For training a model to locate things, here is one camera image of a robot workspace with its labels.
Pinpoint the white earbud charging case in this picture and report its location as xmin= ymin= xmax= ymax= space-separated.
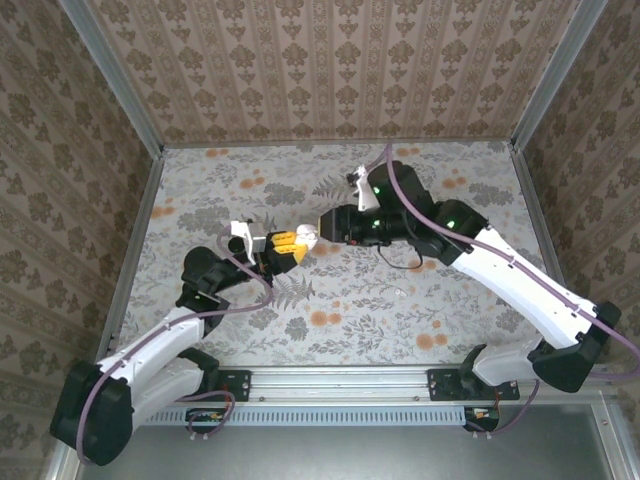
xmin=294 ymin=222 xmax=321 ymax=252

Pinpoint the floral patterned table cover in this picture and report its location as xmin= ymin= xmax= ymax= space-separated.
xmin=107 ymin=141 xmax=589 ymax=369

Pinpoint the black connector board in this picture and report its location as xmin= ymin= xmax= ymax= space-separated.
xmin=463 ymin=406 xmax=501 ymax=433
xmin=185 ymin=408 xmax=229 ymax=434

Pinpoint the grey metal panel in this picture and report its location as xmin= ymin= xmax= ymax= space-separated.
xmin=44 ymin=402 xmax=640 ymax=480

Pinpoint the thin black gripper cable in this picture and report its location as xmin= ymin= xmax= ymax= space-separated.
xmin=376 ymin=241 xmax=427 ymax=272

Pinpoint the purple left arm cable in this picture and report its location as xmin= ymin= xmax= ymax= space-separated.
xmin=77 ymin=227 xmax=275 ymax=466

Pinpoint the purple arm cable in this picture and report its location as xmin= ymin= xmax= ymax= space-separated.
xmin=77 ymin=227 xmax=275 ymax=466
xmin=367 ymin=142 xmax=640 ymax=441

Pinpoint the aluminium side rail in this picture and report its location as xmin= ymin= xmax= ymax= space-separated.
xmin=510 ymin=147 xmax=581 ymax=321
xmin=102 ymin=149 xmax=166 ymax=354

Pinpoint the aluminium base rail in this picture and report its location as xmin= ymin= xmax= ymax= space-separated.
xmin=149 ymin=364 xmax=616 ymax=405

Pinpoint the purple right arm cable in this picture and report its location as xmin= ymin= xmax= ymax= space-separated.
xmin=367 ymin=142 xmax=640 ymax=441

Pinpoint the grey slotted cable duct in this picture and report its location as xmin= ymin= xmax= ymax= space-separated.
xmin=134 ymin=404 xmax=497 ymax=429

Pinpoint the aluminium corner post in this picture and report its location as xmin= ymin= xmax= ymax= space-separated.
xmin=57 ymin=0 xmax=166 ymax=160
xmin=509 ymin=0 xmax=611 ymax=151

